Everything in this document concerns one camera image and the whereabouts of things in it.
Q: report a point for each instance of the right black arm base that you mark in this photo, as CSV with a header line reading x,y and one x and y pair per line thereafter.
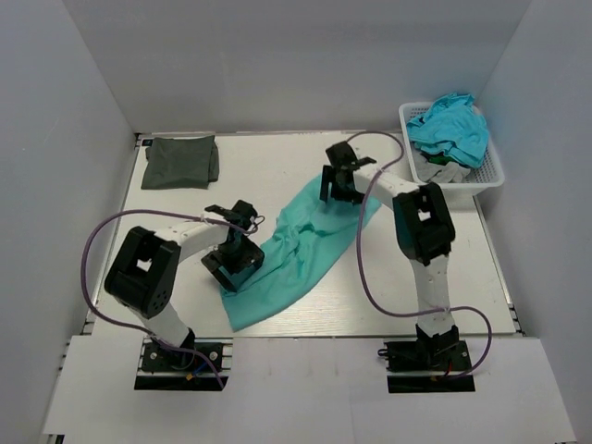
x,y
410,371

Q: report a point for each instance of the dark green cloth in basket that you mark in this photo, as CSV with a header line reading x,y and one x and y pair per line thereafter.
x,y
439,160

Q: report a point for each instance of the grey white cloth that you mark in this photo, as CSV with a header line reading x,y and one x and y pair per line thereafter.
x,y
427,171

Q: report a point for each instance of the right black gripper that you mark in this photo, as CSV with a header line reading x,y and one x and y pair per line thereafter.
x,y
327,177

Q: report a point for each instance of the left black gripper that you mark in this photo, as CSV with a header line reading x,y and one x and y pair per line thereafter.
x,y
252,255

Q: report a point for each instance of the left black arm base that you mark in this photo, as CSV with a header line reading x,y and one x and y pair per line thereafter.
x,y
162,370

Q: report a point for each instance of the light blue t-shirt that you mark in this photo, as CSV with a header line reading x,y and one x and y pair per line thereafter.
x,y
450,127

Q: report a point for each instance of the teal green t-shirt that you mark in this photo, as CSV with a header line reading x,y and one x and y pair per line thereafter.
x,y
309,238

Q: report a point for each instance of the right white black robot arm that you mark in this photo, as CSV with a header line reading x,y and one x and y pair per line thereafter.
x,y
423,227

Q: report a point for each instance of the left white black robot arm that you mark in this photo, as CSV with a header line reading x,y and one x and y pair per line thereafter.
x,y
143,275

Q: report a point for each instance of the white plastic basket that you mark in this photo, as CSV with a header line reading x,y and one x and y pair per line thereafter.
x,y
489,175

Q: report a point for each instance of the folded dark grey t-shirt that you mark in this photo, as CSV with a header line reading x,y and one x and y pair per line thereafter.
x,y
181,164

